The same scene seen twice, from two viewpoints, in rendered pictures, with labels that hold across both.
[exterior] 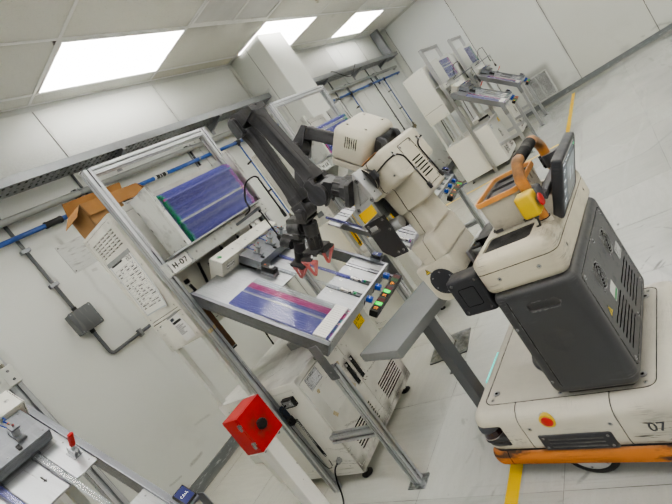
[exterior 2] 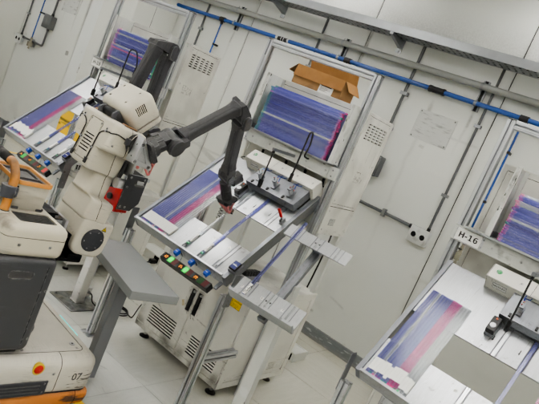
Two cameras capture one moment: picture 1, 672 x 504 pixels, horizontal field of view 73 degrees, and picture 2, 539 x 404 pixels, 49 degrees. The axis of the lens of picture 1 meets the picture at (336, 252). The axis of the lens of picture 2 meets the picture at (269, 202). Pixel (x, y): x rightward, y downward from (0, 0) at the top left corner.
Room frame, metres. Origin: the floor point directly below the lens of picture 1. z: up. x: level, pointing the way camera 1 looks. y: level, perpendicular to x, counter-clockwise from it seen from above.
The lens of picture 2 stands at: (2.14, -2.84, 1.51)
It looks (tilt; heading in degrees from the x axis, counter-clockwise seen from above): 8 degrees down; 86
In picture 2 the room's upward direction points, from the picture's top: 23 degrees clockwise
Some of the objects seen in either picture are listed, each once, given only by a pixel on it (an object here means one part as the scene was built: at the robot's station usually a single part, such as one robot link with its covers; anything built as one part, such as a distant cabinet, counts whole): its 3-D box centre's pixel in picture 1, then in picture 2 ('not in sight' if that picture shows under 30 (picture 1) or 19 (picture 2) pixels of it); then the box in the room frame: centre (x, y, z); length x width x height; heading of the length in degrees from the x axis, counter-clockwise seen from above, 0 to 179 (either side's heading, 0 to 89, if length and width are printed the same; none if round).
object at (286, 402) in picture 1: (306, 437); not in sight; (2.00, 0.62, 0.34); 0.13 x 0.07 x 0.42; 52
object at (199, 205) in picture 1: (205, 203); (302, 123); (2.39, 0.40, 1.52); 0.51 x 0.13 x 0.27; 142
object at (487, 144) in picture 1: (459, 110); not in sight; (6.35, -2.56, 0.95); 1.36 x 0.82 x 1.90; 52
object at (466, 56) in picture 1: (479, 91); not in sight; (7.47, -3.48, 0.95); 1.36 x 0.82 x 1.90; 52
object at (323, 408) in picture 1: (321, 393); (224, 313); (2.42, 0.53, 0.31); 0.70 x 0.65 x 0.62; 142
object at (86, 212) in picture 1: (128, 191); (334, 82); (2.49, 0.70, 1.82); 0.68 x 0.30 x 0.20; 142
